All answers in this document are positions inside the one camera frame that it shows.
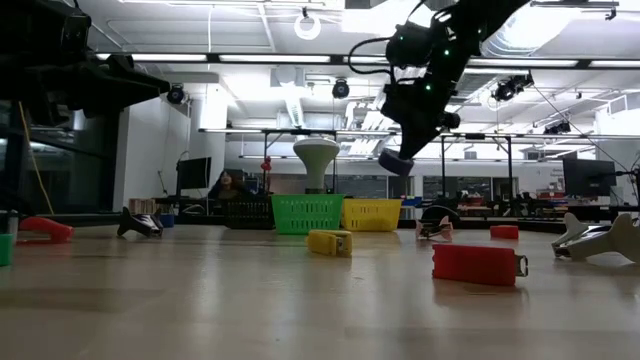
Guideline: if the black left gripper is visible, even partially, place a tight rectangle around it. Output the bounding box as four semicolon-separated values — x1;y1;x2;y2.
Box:
0;51;172;127

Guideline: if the pale pink staple remover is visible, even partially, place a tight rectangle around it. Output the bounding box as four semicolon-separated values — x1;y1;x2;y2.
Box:
414;215;455;242

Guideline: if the green mini stapler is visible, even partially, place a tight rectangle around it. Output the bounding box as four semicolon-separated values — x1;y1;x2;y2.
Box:
0;233;15;267

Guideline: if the silver grey staple remover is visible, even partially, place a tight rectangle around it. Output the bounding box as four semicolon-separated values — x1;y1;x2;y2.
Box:
550;212;640;265

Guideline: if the purple tape roll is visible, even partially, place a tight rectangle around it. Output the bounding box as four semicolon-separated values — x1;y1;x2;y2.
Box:
377;147;415;177

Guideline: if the yellow plastic basket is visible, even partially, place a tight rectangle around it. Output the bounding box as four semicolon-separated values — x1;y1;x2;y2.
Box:
341;198;404;233

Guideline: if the yellow cable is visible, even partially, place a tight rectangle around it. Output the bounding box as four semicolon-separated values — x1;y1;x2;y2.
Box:
17;102;55;216

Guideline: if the white clip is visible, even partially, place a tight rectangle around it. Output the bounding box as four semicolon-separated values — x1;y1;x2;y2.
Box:
116;206;165;238

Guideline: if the wooden crate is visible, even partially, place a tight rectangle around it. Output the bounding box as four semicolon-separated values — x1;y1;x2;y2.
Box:
128;197;159;216

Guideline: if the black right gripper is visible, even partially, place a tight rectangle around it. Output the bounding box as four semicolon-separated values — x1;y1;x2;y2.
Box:
381;78;462;162

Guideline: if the large black monitor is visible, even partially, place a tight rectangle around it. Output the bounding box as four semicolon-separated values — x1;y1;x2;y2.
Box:
562;158;618;198

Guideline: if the red mini stapler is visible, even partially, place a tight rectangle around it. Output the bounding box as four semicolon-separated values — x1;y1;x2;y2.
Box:
431;243;529;287
18;215;75;245
489;224;520;241

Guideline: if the yellow mini stapler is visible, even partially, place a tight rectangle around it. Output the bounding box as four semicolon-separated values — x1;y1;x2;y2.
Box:
306;229;354;259

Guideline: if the green plastic basket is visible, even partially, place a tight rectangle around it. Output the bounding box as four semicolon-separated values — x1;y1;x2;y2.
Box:
270;193;346;236

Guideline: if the person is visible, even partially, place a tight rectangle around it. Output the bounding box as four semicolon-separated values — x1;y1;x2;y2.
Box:
207;168;247;201

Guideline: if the small black monitor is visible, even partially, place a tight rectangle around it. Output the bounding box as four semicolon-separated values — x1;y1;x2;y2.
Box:
175;156;213;199

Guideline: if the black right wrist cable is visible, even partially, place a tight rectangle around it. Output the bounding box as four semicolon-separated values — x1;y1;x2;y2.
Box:
347;36;396;76

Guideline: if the black plastic basket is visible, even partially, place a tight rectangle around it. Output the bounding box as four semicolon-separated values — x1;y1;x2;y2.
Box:
223;197;276;231

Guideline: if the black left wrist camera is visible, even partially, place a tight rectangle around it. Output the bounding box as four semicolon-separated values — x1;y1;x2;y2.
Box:
58;12;95;55

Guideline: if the ceiling light strip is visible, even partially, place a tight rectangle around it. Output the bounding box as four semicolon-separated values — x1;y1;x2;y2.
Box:
218;53;332;64
467;58;580;69
342;55;392;65
588;59;640;69
94;52;209;64

